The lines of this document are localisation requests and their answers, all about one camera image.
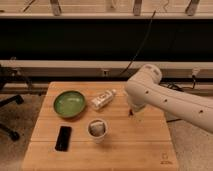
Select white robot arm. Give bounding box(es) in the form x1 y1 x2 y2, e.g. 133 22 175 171
124 64 213 133

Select clear plastic bottle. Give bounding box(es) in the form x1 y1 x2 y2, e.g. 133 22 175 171
91 89 116 110

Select black rectangular eraser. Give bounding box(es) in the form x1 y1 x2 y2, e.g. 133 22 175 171
55 126 72 151

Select black hanging cable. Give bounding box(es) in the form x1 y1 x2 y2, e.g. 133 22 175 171
116 9 157 78

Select black office chair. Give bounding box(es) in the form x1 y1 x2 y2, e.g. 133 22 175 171
0 64 34 142

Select green bowl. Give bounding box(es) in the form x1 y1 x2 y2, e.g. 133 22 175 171
53 90 86 118

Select white paper cup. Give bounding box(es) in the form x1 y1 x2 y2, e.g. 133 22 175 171
87 119 108 144

